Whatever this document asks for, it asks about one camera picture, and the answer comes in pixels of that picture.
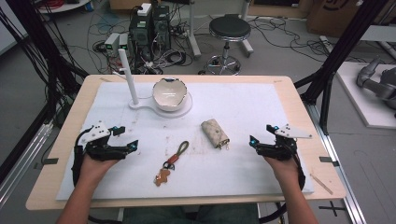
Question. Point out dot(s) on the white platform board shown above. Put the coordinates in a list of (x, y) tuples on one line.
[(358, 102)]

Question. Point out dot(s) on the person's left hand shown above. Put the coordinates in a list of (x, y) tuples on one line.
[(93, 171)]

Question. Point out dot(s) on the white box on computer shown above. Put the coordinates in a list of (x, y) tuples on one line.
[(144, 9)]

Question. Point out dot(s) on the white table leg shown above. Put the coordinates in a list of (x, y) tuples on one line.
[(193, 34), (247, 43)]

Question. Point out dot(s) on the white stand with pole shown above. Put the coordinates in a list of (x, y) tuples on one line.
[(132, 90)]

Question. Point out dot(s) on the white foam mat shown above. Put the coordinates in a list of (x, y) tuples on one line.
[(249, 109)]

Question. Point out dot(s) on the beige key pouch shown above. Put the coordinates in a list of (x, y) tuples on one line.
[(213, 132)]

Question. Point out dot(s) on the black tape cross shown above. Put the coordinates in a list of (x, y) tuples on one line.
[(333, 207)]

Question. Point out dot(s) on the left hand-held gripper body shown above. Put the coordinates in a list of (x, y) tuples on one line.
[(95, 133)]

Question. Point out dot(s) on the black round stool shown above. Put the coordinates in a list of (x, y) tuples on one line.
[(229, 28)]

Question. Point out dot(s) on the thin wooden stick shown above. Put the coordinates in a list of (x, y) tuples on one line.
[(320, 183)]

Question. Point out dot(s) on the cardboard box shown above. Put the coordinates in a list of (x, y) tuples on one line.
[(339, 15)]

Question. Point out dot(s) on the black tape strip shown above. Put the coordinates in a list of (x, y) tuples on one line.
[(328, 160), (49, 161)]

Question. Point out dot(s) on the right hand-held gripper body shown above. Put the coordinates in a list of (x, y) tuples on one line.
[(291, 133)]

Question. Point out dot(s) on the person's legs in jeans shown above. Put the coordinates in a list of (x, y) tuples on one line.
[(218, 214)]

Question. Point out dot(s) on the black computer tower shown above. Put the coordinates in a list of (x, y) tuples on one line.
[(162, 28), (140, 37)]

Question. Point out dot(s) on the white power supply unit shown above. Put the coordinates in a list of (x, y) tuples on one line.
[(112, 43), (123, 42)]

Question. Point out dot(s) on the person's right hand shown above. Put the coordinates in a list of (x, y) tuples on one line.
[(286, 171)]

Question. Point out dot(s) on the aluminium rail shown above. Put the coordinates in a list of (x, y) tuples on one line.
[(25, 158), (342, 174)]

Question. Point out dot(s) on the white bowl with gold rim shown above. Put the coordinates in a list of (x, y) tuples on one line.
[(168, 93)]

